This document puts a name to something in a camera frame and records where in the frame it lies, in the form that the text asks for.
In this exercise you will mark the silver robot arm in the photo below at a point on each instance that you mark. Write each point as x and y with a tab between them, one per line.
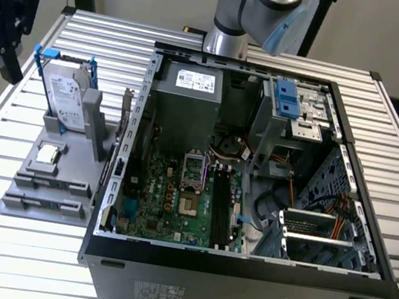
235	12

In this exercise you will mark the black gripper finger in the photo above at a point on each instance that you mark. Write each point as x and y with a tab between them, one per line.
11	69

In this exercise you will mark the silver CPU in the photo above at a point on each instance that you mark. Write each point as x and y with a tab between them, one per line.
48	154

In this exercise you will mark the black RAM slot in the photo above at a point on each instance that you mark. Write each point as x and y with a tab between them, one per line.
228	206
213	204
218	205
223	205

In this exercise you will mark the grey power supply unit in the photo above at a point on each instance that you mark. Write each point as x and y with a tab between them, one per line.
182	117

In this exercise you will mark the grey parts rack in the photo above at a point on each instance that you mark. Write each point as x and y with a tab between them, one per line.
69	167

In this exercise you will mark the blue drive bay latch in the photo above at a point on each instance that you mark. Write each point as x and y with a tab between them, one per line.
286	98

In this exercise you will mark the black PC case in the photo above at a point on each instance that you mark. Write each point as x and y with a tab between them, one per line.
200	292

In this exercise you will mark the round case speaker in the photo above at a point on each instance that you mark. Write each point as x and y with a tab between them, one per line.
230	146

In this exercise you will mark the yellow black connector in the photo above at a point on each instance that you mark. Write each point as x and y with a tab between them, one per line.
192	30

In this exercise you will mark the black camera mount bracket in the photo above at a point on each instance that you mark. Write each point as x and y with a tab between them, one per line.
28	0

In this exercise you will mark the green motherboard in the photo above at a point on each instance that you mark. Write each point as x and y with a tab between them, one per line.
191	231

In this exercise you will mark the hard disk in blue carrier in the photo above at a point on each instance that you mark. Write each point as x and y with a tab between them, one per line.
63	95

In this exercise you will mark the blue VGA port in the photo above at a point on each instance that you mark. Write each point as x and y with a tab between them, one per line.
130	208

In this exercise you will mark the CPU socket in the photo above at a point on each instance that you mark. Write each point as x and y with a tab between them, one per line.
189	204

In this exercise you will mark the silver disk bay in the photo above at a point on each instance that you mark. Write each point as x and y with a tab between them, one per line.
317	239

